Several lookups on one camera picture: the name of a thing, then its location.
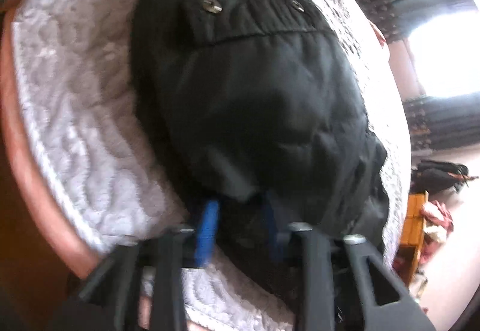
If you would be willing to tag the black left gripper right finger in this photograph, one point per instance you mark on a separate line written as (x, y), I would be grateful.
(343, 283)

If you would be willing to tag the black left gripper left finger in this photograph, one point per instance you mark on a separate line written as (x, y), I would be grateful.
(109, 298)

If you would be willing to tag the black pants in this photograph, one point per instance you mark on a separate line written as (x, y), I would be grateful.
(250, 101)

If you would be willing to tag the orange wooden shelf unit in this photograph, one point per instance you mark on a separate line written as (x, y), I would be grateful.
(412, 238)

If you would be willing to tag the pink clothes pile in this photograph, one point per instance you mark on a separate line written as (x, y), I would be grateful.
(438, 227)

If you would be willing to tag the black bag on shelf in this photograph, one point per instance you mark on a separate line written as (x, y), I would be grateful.
(435, 177)

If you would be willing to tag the pink bed base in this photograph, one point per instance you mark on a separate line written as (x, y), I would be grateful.
(33, 165)

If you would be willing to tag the grey quilted bedspread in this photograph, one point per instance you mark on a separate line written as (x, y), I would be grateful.
(220, 296)

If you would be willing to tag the dark patterned curtain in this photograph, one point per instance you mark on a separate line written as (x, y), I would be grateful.
(441, 38)

